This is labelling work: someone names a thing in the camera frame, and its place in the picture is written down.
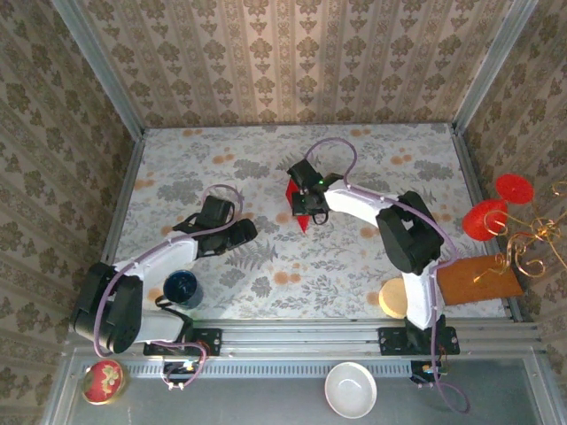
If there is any red paper sheet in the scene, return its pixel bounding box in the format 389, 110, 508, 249
284, 178, 312, 236

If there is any dark blue cup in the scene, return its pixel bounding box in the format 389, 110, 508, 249
162, 269, 206, 310

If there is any floral patterned table cover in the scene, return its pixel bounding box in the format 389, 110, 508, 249
97, 123, 509, 321

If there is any round cork disc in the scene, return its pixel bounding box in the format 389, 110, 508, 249
378, 277, 409, 320

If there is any black electronics board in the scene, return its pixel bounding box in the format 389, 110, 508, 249
162, 360, 200, 383
409, 360, 449, 384

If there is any red plastic goblet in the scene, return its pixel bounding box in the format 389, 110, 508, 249
462, 174, 535, 243

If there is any red round gold-trimmed tin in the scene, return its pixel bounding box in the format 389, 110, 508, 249
82, 359, 129, 406

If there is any orange wooden board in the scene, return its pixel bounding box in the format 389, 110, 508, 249
436, 254, 524, 307

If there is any white bowl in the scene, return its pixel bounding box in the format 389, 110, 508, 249
324, 361, 378, 420

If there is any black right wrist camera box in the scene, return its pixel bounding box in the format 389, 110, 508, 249
286, 159, 322, 192

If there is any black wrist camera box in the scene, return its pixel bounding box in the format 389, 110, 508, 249
171, 196, 236, 234
286, 159, 322, 192

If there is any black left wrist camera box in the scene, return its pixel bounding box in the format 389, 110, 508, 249
171, 196, 236, 234

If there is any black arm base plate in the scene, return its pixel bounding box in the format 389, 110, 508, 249
377, 326, 461, 357
143, 327, 223, 358

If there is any aluminium frame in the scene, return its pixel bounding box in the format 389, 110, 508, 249
42, 0, 555, 425

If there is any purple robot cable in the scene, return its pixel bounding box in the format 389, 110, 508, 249
93, 184, 245, 393
304, 137, 471, 415

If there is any grey slotted cable duct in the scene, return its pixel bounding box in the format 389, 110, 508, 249
126, 359, 409, 380

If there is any gold wire ornament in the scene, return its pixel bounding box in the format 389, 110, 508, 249
485, 183, 567, 278

